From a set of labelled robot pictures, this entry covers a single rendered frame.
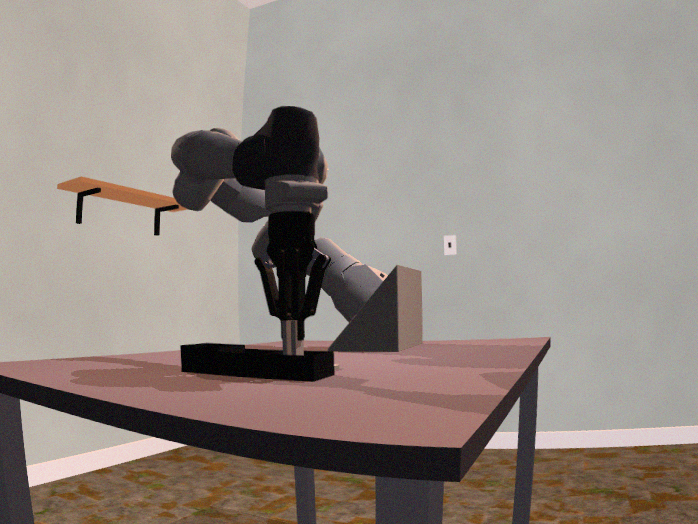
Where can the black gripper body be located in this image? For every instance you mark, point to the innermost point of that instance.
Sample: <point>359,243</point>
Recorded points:
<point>292,229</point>

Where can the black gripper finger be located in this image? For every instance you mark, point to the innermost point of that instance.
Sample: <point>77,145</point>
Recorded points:
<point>279,304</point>
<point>320,263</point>

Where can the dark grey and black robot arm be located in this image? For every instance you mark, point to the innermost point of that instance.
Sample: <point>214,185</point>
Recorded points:
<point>285,151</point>

